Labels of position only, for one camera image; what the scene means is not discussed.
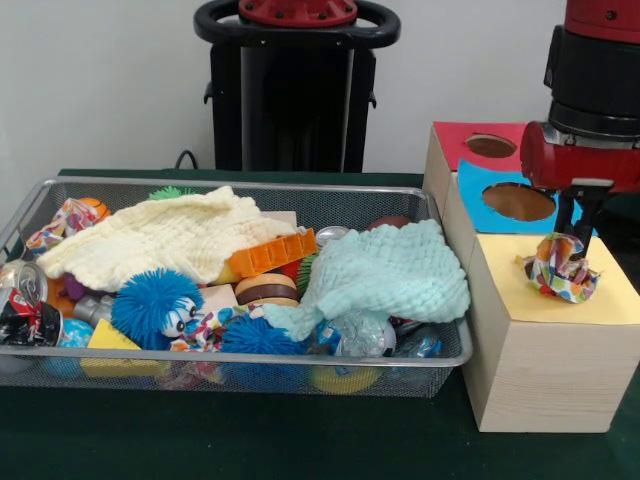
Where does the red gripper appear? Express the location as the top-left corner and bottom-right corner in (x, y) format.
(519, 121), (640, 262)

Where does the polka-dot cloth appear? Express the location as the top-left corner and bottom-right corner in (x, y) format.
(522, 232), (600, 305)
(23, 197), (104, 259)

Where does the wooden three-hole box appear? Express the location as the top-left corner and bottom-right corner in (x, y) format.
(422, 121), (640, 434)

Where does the shallow mesh bin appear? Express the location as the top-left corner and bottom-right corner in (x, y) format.
(0, 175), (474, 400)

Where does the mint green waffle cloth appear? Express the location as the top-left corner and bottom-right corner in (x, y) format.
(262, 218), (473, 343)

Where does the orange plastic toy block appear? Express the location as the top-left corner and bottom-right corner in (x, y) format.
(224, 227), (320, 279)

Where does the toy burger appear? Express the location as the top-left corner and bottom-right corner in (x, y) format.
(233, 272), (301, 307)

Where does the dark green table cloth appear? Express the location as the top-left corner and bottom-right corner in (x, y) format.
(0, 168), (640, 480)

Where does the cream waffle cloth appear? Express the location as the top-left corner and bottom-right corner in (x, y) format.
(36, 185), (299, 292)

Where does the blue spiky ball with eyes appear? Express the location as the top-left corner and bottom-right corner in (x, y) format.
(109, 268), (207, 351)

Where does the yellow foam wedge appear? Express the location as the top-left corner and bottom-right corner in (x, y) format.
(80, 318), (166, 377)

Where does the crushed soda can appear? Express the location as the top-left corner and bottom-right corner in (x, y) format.
(0, 260), (65, 349)

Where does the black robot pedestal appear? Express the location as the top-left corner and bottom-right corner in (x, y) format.
(193, 0), (402, 174)

